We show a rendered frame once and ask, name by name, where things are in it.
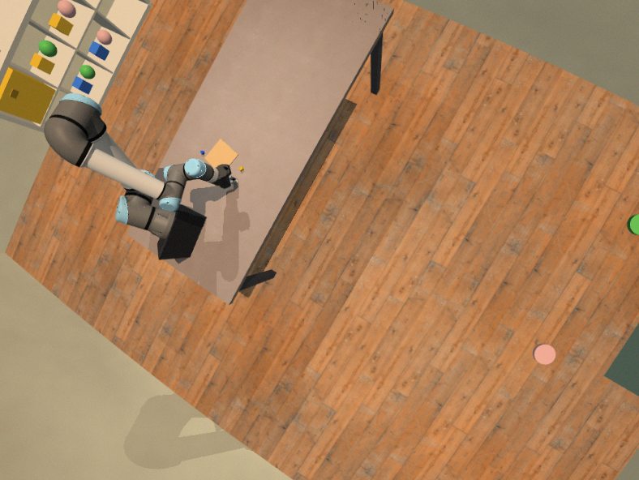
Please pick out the orange flat mat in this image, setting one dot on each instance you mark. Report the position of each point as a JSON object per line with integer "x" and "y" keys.
{"x": 221, "y": 154}

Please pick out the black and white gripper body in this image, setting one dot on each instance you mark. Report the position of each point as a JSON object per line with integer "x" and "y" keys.
{"x": 221, "y": 176}

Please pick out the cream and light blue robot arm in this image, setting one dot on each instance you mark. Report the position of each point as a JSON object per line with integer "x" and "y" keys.
{"x": 77, "y": 114}

